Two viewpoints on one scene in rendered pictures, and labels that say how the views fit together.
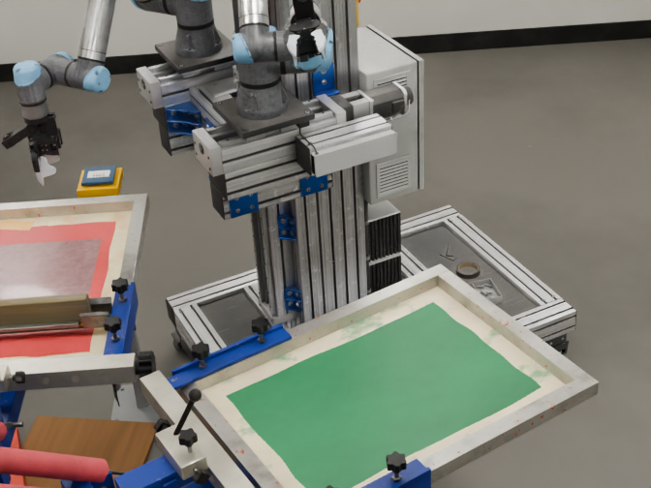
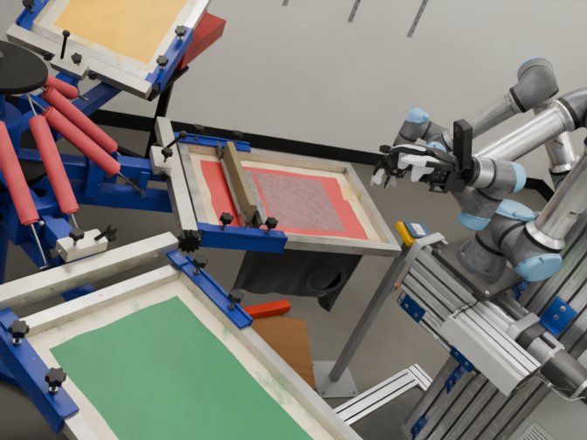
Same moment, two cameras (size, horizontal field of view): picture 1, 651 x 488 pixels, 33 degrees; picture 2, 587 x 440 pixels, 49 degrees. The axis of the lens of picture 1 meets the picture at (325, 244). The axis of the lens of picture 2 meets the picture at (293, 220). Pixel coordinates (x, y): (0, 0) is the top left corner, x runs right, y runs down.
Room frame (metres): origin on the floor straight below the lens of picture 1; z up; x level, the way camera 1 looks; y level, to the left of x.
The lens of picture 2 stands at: (1.45, -1.07, 2.26)
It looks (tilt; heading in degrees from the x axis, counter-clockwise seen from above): 33 degrees down; 61
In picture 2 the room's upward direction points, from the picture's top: 23 degrees clockwise
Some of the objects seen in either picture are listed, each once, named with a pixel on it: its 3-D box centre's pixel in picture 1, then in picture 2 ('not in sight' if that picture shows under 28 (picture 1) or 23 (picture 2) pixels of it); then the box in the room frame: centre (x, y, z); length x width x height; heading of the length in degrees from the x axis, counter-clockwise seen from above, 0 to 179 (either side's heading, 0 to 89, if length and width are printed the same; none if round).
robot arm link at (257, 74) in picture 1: (260, 53); (507, 224); (2.81, 0.15, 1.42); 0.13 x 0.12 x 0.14; 91
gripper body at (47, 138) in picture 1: (43, 134); (396, 160); (2.80, 0.79, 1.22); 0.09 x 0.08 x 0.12; 91
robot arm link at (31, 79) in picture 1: (30, 82); (414, 124); (2.81, 0.79, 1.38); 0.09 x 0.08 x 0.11; 148
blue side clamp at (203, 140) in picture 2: not in sight; (213, 147); (2.18, 1.08, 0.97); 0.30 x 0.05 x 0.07; 1
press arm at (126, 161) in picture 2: not in sight; (141, 168); (1.87, 0.80, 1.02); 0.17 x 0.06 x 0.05; 1
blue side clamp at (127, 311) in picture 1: (120, 327); (243, 237); (2.19, 0.53, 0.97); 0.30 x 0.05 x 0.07; 1
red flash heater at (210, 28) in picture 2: not in sight; (162, 25); (2.07, 2.03, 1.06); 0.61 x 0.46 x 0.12; 61
